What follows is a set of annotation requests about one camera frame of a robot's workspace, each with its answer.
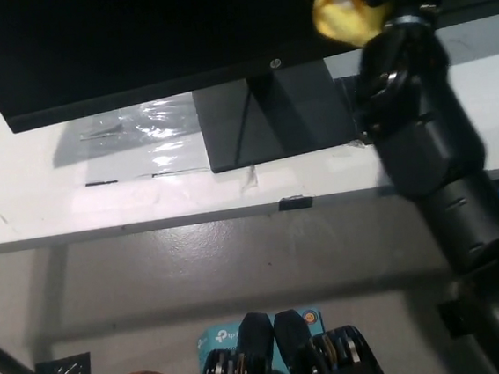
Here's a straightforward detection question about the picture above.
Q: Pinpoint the black HP monitor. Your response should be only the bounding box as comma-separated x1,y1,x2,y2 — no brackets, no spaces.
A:
0,0,499,196

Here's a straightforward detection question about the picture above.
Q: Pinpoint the clear plastic film sheet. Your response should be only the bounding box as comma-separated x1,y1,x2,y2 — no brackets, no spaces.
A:
47,92,214,189

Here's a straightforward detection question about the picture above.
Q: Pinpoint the teal tp-link box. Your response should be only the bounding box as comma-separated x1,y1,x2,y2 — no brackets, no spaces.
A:
194,305,329,374

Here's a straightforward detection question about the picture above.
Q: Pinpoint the short black tape piece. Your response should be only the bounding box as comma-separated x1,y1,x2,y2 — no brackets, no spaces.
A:
278,194,315,212

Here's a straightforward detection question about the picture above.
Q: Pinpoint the yellow microfiber cloth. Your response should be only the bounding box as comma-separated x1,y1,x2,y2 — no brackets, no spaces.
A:
305,0,392,52

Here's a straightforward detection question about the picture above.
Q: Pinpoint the torn clear tape piece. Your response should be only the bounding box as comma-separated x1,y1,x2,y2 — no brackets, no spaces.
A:
238,164,260,193

